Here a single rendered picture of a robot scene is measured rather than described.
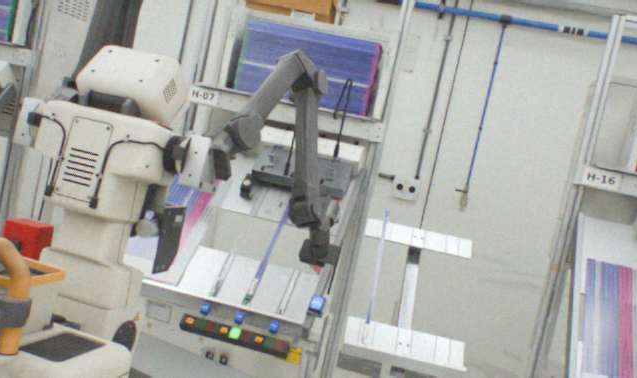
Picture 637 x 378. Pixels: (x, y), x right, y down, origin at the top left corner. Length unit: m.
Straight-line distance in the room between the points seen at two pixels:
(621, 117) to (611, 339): 0.85
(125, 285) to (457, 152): 2.67
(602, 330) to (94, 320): 1.45
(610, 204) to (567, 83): 1.45
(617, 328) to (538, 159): 1.85
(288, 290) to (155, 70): 0.90
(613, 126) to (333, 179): 1.02
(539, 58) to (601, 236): 1.72
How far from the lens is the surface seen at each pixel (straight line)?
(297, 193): 1.81
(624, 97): 2.72
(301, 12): 2.96
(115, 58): 1.67
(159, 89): 1.57
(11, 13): 3.07
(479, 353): 4.10
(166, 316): 2.59
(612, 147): 2.70
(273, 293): 2.19
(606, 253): 2.48
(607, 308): 2.33
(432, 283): 4.02
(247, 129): 1.62
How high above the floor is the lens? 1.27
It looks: 4 degrees down
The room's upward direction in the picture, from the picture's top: 12 degrees clockwise
